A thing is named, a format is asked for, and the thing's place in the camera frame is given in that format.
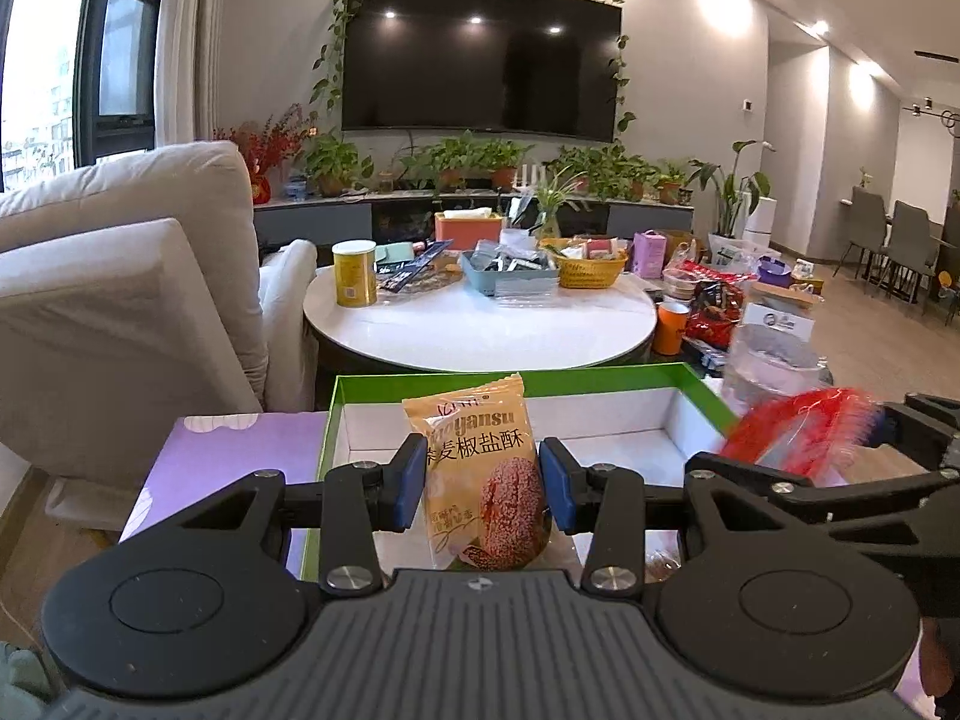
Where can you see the red flower arrangement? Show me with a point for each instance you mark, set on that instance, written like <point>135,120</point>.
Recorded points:
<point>266,146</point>

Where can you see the white curtain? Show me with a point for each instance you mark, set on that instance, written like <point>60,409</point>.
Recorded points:
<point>187,37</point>

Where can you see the black packets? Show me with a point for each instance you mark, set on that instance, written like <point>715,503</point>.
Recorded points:
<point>412,270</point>

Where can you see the white air purifier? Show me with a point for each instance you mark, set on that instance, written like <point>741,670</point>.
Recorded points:
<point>759,219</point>

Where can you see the red snack packet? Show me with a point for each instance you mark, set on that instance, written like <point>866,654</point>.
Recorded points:
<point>795,427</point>

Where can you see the black-framed window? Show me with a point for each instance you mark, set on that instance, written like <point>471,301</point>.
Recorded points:
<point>75,52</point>

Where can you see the black wall television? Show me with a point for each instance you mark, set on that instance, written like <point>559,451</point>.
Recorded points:
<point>480,52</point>

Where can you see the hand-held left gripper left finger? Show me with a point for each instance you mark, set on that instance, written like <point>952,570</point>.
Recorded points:
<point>409,484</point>

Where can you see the green-rimmed white box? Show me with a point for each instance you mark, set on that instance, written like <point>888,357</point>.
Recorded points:
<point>615,427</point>

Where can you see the glass vase with grass plant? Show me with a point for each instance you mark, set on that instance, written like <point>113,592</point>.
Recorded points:
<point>553,210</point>

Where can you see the pink small bag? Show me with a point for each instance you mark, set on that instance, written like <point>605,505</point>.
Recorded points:
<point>649,253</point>

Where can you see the small brown snack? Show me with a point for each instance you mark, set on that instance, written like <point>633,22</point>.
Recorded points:
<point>664,566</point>

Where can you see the orange cup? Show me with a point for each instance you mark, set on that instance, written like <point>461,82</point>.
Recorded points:
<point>670,330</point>

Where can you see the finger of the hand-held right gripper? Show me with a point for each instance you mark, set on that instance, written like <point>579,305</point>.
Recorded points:
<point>862,495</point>
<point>922,427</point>

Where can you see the round white coffee table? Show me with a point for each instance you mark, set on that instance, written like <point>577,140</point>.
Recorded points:
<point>465,330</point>

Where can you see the green ivy vine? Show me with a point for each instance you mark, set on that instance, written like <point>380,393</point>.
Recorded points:
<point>334,52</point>

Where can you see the orange tissue box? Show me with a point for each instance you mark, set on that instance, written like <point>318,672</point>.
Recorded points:
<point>466,231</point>

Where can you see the white sofa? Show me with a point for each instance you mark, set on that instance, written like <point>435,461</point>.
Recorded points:
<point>127,300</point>

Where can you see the orange biscuit snack packet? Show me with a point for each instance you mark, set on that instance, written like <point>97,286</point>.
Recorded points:
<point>480,457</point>

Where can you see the yellow woven basket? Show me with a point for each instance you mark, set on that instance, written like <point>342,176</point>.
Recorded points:
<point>589,266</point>

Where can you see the white router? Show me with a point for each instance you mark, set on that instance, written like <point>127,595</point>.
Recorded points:
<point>529,174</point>

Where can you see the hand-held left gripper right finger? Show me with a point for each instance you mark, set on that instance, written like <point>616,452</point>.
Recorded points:
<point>559,487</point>

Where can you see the grey television cabinet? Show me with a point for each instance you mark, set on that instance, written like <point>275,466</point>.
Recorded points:
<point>315,221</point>

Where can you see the red snack bag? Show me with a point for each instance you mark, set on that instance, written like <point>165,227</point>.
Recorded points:
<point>712,315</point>

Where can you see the grey dining chair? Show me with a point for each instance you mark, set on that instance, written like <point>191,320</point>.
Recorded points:
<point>911,244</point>
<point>862,232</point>

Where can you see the clear glass pitcher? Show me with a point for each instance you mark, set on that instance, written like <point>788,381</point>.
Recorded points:
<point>772,375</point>

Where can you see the tall leafy floor plant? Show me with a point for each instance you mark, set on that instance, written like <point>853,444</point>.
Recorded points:
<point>731,180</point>

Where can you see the purple basket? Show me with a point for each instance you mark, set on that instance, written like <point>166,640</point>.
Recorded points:
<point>774,271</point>

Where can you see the potted green plant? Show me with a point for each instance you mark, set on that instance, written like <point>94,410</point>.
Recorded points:
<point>450,161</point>
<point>607,172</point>
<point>334,161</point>
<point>670,184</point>

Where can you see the yellow can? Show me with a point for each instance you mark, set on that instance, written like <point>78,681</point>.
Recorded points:
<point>355,274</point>

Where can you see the blue-grey tray of packets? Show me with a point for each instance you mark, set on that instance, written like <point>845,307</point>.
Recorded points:
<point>510,274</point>

